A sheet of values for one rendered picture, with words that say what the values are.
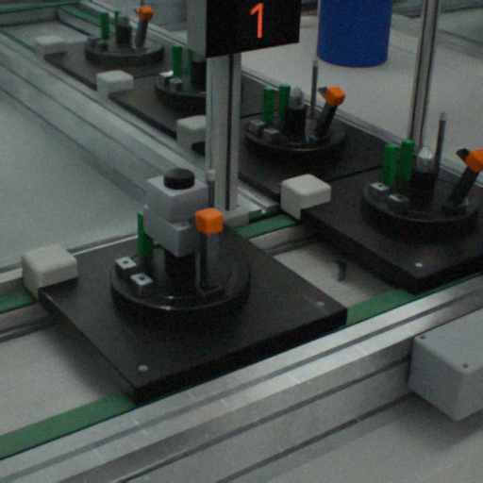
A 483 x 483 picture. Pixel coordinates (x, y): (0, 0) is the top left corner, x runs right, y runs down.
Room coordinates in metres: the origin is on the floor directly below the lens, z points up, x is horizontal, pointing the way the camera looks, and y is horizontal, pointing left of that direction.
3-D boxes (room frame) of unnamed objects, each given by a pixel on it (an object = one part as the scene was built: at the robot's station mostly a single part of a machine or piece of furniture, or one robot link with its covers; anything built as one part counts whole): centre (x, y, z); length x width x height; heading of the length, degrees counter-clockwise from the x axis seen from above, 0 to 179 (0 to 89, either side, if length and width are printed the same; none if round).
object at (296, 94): (1.21, -0.07, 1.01); 0.24 x 0.24 x 0.13; 36
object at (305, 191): (1.01, -0.21, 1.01); 0.24 x 0.24 x 0.13; 36
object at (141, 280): (0.76, 0.09, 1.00); 0.02 x 0.01 x 0.02; 36
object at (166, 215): (0.81, 0.07, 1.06); 0.08 x 0.04 x 0.07; 37
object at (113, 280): (0.80, 0.06, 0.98); 0.14 x 0.14 x 0.02
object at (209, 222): (0.77, 0.03, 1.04); 0.04 x 0.02 x 0.08; 36
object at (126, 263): (0.79, 0.11, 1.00); 0.02 x 0.01 x 0.02; 36
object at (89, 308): (0.80, 0.06, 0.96); 0.24 x 0.24 x 0.02; 36
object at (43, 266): (0.83, 0.20, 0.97); 0.05 x 0.05 x 0.04; 36
